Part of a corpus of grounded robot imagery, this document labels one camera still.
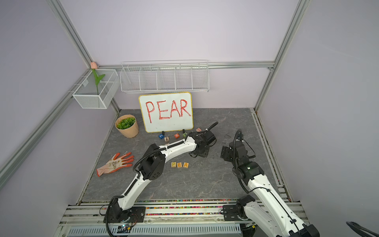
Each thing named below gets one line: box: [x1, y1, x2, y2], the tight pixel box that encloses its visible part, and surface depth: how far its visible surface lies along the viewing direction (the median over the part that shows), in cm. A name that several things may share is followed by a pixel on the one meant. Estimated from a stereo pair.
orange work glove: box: [96, 152, 135, 177], surface depth 92 cm
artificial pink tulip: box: [90, 61, 106, 96], surface depth 92 cm
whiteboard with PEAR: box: [138, 91, 194, 133], surface depth 101 cm
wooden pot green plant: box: [114, 114, 140, 139], surface depth 99 cm
